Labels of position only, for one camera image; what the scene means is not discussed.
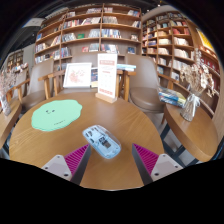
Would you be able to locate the blue book stack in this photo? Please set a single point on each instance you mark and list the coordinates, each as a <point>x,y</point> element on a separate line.
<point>126,67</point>

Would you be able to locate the wide wooden bookshelf with books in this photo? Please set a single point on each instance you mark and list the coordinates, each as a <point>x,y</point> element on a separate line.
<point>86,33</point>

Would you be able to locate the green wavy-edged mouse pad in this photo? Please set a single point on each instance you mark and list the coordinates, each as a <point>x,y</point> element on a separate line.
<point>55,115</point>

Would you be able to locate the glass vase with dried flowers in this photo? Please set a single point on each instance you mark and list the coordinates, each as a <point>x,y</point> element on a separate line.
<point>5,96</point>
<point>195,80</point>

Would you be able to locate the small distant wooden bookshelf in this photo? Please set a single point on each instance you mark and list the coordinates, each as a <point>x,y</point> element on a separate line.
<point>15,59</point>

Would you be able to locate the transparent computer mouse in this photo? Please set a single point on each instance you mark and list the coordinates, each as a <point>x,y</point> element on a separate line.
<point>101,141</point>

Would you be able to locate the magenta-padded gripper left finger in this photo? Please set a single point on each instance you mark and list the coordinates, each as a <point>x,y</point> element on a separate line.
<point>76,159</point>

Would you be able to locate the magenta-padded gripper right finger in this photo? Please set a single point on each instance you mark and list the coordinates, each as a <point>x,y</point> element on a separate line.
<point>148,160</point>

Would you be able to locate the colourful book stack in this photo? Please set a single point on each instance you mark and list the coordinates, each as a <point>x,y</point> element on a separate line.
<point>171,96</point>

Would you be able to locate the angled wooden bookshelf with books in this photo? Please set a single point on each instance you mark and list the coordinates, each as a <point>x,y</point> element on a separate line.
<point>173,43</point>

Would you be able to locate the dark cover book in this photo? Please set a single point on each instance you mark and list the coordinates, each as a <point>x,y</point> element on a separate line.
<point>94,77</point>

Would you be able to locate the white sign in wooden stand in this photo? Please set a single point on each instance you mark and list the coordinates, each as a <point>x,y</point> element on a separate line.
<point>107,73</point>

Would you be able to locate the round wooden side table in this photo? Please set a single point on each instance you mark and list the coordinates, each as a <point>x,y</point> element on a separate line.
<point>7,121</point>
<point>191,133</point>

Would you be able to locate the white framed floral picture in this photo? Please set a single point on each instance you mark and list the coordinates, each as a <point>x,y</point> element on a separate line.
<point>77,75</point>

